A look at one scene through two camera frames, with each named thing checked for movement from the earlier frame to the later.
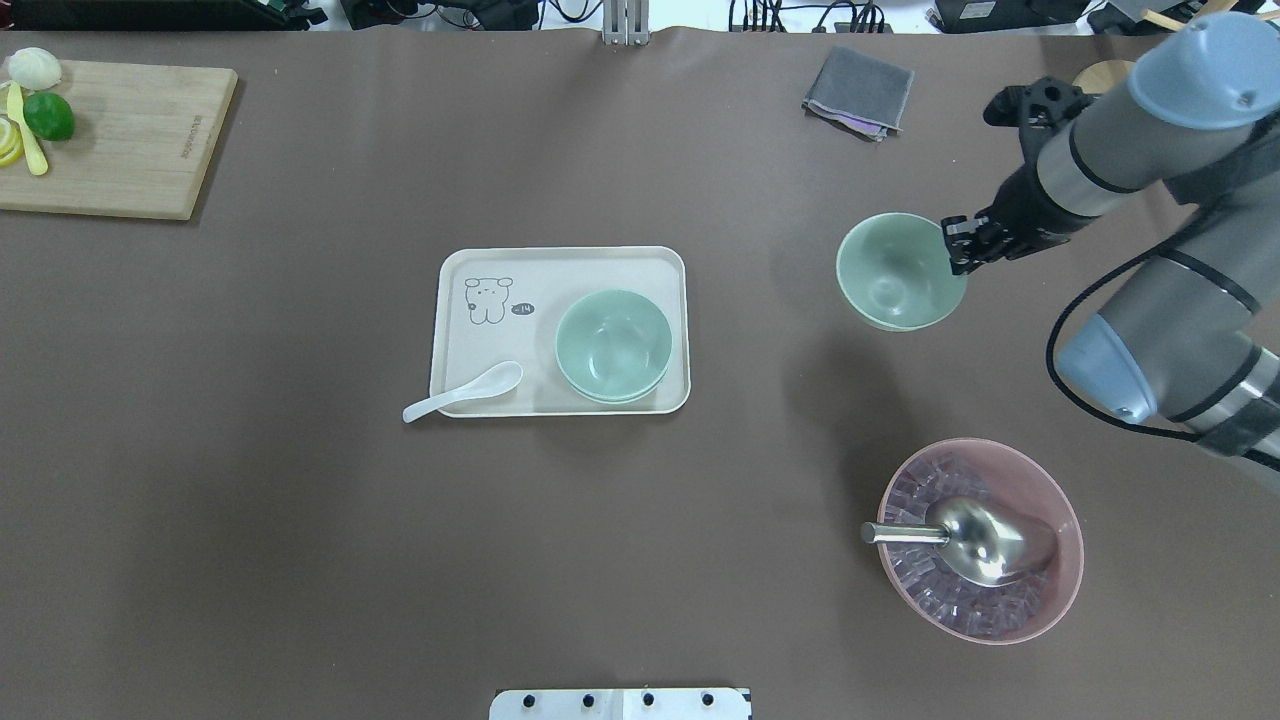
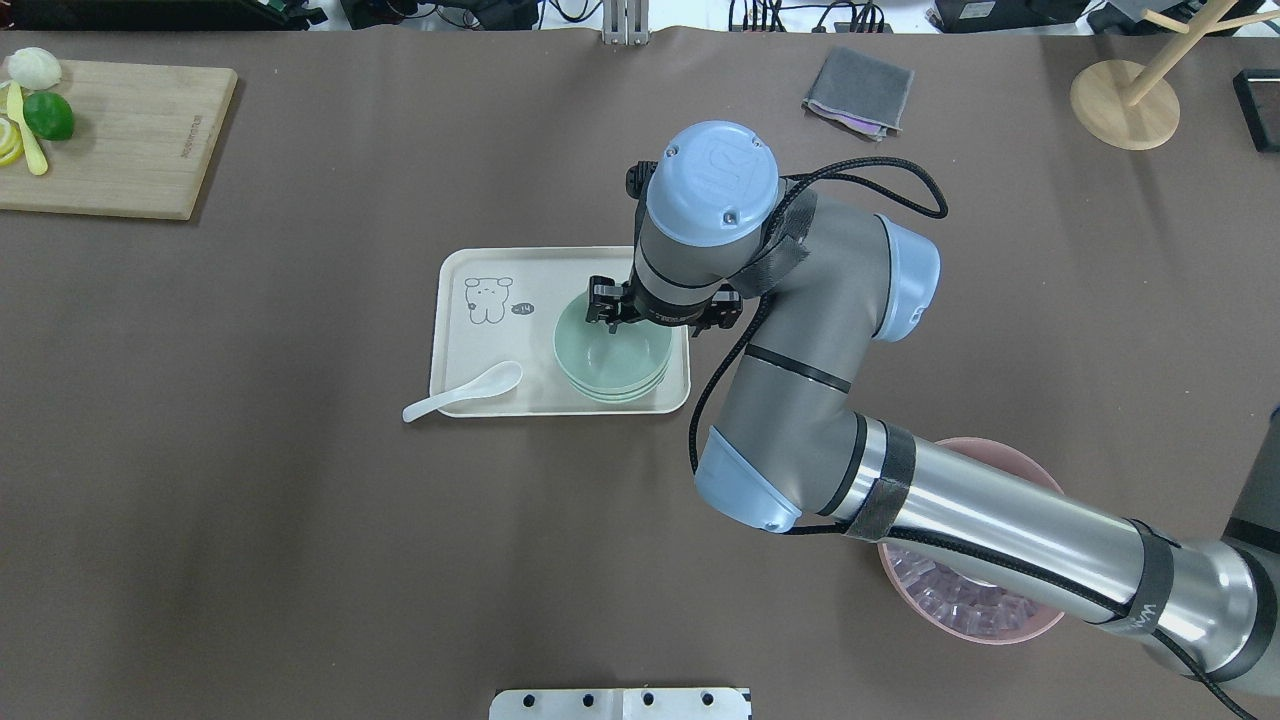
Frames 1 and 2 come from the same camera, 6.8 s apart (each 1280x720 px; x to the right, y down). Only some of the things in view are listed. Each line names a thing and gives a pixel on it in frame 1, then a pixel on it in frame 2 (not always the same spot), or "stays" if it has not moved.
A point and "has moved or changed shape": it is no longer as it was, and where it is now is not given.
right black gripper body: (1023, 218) -> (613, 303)
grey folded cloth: (866, 94) stays
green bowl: (894, 272) has moved or changed shape
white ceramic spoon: (492, 379) stays
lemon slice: (11, 141) stays
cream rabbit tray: (494, 305) stays
